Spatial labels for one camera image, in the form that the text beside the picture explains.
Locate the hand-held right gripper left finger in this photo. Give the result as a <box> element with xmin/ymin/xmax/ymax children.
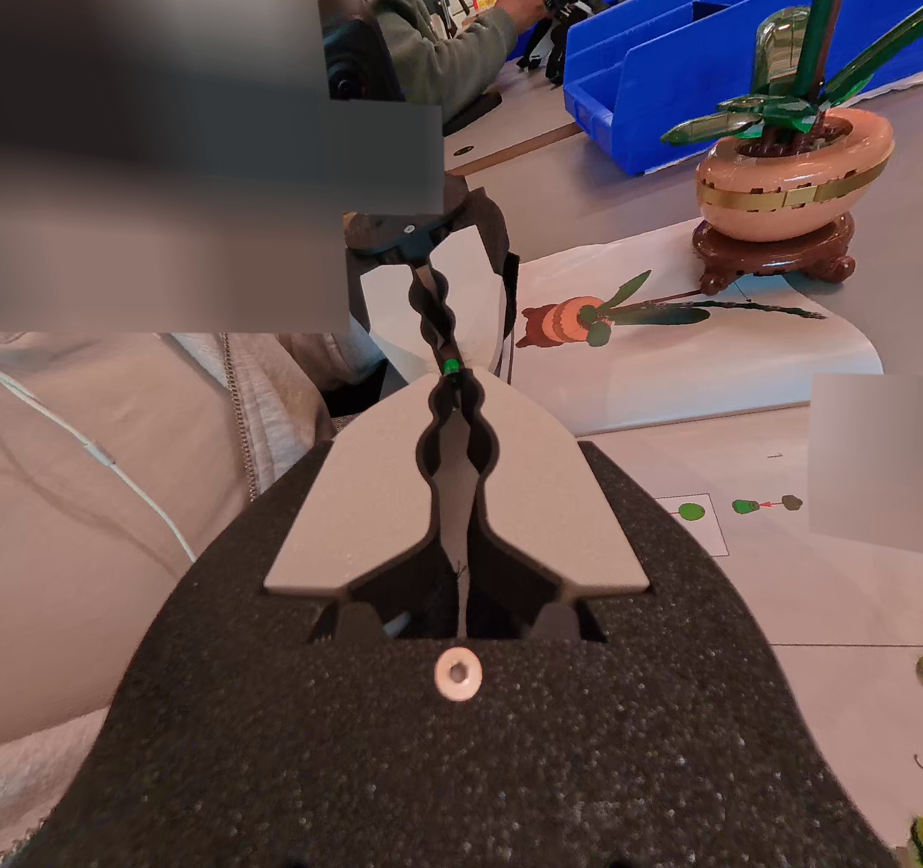
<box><xmin>263</xmin><ymin>374</ymin><xmax>454</xmax><ymax>595</ymax></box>

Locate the grey desk with wooden edge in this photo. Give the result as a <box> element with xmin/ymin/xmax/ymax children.
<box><xmin>441</xmin><ymin>17</ymin><xmax>585</xmax><ymax>177</ymax></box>

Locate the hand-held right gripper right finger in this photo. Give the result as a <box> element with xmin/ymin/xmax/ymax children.
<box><xmin>461</xmin><ymin>369</ymin><xmax>651</xmax><ymax>598</ymax></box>

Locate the brick orchid plant in pot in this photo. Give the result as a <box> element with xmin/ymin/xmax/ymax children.
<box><xmin>660</xmin><ymin>0</ymin><xmax>923</xmax><ymax>296</ymax></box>

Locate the large blue plastic bin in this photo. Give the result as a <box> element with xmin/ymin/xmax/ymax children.
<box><xmin>562</xmin><ymin>0</ymin><xmax>923</xmax><ymax>177</ymax></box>

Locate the brick instruction booklet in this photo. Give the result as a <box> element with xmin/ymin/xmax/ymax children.
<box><xmin>508</xmin><ymin>218</ymin><xmax>923</xmax><ymax>855</ymax></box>

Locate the white hoodie drawstring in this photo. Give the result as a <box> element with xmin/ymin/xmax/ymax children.
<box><xmin>0</xmin><ymin>371</ymin><xmax>197</xmax><ymax>562</ymax></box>

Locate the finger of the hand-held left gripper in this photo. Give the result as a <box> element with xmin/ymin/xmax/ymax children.
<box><xmin>358</xmin><ymin>261</ymin><xmax>455</xmax><ymax>386</ymax></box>
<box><xmin>431</xmin><ymin>223</ymin><xmax>509</xmax><ymax>379</ymax></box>

